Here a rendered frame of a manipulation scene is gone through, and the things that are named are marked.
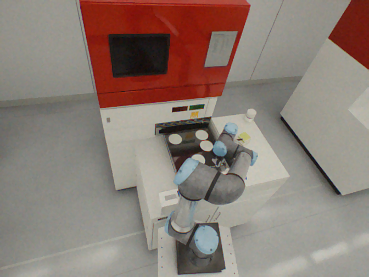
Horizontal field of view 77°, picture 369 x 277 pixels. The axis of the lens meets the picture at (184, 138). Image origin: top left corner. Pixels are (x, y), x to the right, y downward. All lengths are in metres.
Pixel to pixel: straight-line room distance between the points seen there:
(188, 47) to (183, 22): 0.14
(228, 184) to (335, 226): 2.32
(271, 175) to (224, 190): 0.90
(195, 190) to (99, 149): 2.10
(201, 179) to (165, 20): 0.77
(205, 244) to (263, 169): 0.74
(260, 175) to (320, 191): 1.62
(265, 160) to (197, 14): 1.05
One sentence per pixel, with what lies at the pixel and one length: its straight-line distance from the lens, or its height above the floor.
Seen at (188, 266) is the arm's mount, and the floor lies 0.91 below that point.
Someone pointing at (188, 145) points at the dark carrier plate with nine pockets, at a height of 0.90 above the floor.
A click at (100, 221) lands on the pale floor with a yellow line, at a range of 2.42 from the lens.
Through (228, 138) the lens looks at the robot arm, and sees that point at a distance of 1.21.
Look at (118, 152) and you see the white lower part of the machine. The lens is 1.91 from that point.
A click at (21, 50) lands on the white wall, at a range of 3.12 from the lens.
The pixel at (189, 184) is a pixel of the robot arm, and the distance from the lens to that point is 0.83.
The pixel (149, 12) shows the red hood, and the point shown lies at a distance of 1.20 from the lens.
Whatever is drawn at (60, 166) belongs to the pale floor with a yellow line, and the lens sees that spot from 2.80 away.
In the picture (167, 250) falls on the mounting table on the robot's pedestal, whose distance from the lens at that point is 1.46.
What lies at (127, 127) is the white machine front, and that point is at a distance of 1.70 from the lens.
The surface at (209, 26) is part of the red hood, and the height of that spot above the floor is 1.71.
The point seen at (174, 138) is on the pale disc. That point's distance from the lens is 1.74.
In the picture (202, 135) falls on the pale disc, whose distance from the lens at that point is 1.80.
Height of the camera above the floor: 2.23
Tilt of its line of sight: 50 degrees down
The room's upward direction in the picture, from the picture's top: 12 degrees clockwise
